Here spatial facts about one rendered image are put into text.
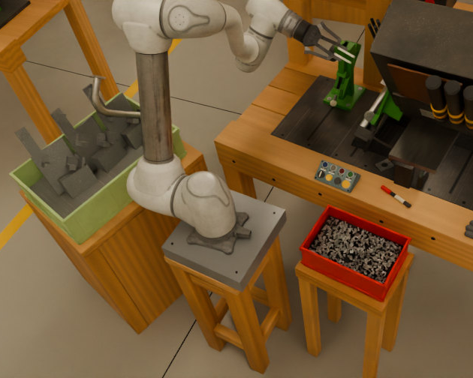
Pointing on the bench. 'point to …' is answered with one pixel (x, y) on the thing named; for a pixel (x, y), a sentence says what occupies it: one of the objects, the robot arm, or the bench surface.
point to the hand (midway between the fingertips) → (344, 55)
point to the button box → (337, 176)
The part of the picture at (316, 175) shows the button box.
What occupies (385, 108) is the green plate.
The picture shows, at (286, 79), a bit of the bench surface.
